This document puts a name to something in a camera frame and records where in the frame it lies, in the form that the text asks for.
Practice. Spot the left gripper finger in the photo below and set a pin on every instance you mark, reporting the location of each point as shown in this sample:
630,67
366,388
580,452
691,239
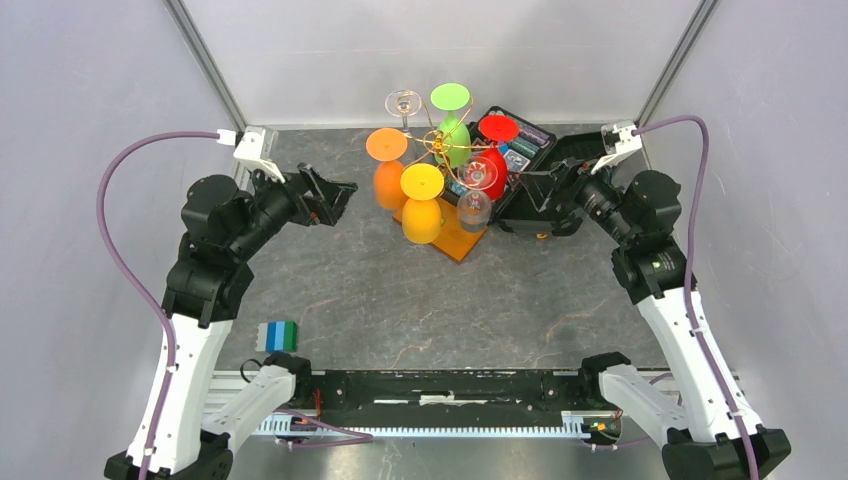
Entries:
327,210
323,188

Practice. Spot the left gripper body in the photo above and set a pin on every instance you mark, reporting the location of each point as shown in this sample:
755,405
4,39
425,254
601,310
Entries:
280,202

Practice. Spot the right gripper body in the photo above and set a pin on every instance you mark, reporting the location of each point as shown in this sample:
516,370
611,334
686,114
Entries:
594,193

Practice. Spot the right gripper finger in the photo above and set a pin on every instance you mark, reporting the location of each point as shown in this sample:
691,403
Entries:
527,210
577,152

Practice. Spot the red wine glass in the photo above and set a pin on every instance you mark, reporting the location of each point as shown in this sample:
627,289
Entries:
497,130

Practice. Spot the clear wine glass front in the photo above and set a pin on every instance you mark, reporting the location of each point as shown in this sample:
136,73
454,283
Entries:
474,205

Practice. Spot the clear wine glass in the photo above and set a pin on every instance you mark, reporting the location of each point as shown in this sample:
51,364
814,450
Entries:
474,205
405,104

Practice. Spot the yellow wine glass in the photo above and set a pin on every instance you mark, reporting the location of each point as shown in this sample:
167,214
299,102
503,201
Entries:
421,214

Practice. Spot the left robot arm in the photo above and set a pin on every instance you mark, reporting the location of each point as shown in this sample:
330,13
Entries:
225,227

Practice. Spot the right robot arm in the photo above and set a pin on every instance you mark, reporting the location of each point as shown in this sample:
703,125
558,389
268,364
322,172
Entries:
712,432

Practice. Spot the orange wine glass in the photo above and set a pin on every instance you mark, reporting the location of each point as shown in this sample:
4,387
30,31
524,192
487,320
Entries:
387,146

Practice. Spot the clear wine glass back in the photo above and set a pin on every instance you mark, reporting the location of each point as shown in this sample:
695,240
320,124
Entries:
405,104

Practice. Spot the green wine glass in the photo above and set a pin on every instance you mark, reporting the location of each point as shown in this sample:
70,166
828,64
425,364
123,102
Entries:
451,97

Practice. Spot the black poker chip case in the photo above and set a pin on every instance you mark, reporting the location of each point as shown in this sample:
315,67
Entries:
527,152

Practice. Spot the blue green block stack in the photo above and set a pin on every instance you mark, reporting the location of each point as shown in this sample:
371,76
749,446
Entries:
277,336

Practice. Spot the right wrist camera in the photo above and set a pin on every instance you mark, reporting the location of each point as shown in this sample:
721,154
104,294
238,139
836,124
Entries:
620,142

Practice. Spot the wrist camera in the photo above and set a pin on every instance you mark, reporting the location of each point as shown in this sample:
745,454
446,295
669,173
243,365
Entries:
620,142
253,151

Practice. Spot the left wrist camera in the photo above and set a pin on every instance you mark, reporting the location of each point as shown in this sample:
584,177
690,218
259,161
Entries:
253,151

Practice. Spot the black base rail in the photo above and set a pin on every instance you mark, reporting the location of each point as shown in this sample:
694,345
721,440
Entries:
441,404

